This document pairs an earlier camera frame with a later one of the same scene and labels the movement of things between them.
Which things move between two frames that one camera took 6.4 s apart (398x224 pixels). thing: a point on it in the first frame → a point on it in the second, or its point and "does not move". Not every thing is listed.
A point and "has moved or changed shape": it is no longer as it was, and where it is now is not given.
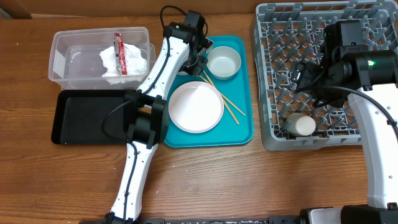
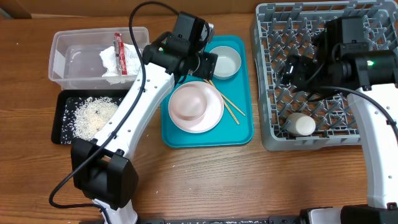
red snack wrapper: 120,61 does not move
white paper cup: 300,124 does not move
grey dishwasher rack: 285,34 does not move
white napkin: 136,65 does not move
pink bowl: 183,73 has moved or changed shape
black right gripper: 302,78 → 292,74
